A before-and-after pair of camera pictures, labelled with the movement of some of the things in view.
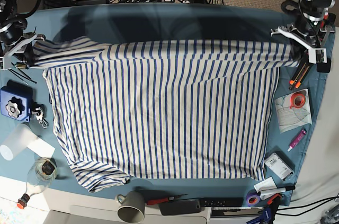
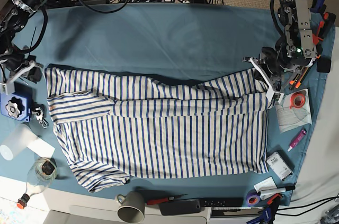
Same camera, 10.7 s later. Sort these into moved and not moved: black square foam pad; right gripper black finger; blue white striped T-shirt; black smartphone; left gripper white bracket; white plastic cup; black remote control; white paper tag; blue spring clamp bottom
Moved: right gripper black finger; blue white striped T-shirt; left gripper white bracket
Not moved: blue spring clamp bottom; white paper tag; black remote control; black square foam pad; black smartphone; white plastic cup
